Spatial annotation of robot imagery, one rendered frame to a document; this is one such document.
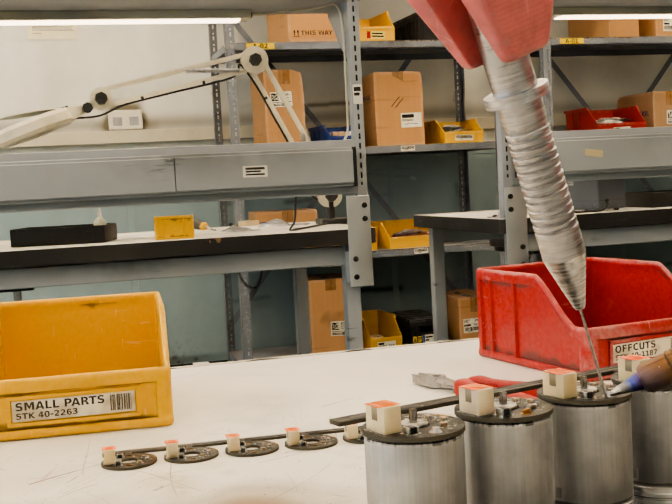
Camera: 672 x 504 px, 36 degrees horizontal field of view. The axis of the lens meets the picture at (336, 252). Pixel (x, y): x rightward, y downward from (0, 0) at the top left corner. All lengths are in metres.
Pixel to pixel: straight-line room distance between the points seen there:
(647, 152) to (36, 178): 1.62
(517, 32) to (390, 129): 4.23
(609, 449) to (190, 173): 2.30
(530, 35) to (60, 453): 0.34
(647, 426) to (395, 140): 4.19
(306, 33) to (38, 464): 3.89
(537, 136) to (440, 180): 4.73
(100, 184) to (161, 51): 2.25
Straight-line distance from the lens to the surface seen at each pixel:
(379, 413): 0.24
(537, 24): 0.25
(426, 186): 4.95
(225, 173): 2.56
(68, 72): 4.69
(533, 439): 0.26
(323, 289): 4.38
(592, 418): 0.28
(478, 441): 0.26
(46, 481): 0.47
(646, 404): 0.30
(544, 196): 0.25
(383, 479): 0.25
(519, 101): 0.25
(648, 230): 3.06
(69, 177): 2.53
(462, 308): 4.55
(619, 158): 2.93
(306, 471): 0.45
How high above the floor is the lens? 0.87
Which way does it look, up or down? 4 degrees down
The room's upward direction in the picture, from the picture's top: 3 degrees counter-clockwise
